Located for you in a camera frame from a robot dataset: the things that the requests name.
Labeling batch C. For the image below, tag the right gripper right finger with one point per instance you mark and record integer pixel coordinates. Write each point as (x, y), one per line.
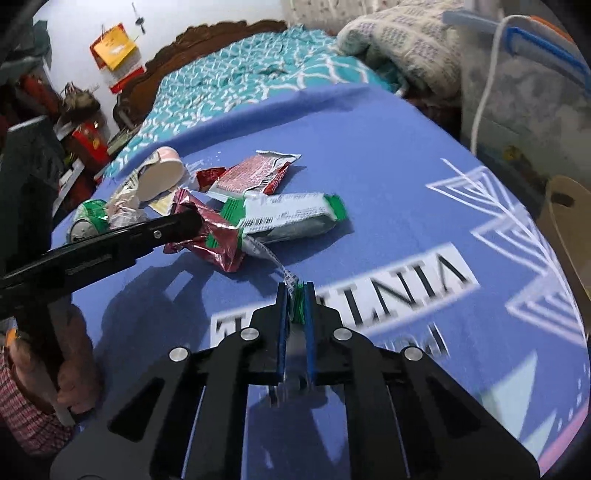
(406, 417)

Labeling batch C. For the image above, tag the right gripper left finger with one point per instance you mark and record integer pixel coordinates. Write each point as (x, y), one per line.
(185, 416)

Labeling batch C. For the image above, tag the dark red foil wrapper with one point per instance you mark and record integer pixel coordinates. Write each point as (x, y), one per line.
(217, 241)

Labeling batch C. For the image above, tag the white green snack wrapper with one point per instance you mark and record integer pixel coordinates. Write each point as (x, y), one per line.
(263, 220)

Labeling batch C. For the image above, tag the brown cardboard trash bin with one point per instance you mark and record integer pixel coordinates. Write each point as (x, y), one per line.
(565, 222)

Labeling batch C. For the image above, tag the left hand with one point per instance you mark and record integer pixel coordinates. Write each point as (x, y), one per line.
(79, 380)

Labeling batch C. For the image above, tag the green soda can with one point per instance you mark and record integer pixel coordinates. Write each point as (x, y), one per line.
(89, 220)

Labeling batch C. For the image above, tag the red fire extinguisher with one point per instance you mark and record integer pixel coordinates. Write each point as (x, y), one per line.
(88, 145)

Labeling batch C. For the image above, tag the purple printed blanket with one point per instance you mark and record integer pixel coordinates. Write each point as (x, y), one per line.
(436, 253)

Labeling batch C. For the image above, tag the crushed white paper cup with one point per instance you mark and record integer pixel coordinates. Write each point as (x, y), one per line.
(158, 173)

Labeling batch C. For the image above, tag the carved wooden headboard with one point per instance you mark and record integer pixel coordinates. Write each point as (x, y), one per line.
(136, 100)

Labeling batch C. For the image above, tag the red white sachet wrapper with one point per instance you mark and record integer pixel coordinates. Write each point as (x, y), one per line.
(261, 173)

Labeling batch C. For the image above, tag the teal patterned bedspread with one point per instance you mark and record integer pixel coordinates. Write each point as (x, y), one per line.
(248, 72)

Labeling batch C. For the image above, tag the grey patterned folded quilt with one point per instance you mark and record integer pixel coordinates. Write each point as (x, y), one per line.
(414, 37)

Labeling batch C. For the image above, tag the yellow red wall calendar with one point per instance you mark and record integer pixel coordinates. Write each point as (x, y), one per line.
(117, 57)

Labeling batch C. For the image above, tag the clear bin with blue handle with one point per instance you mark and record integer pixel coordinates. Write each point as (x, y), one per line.
(525, 89)

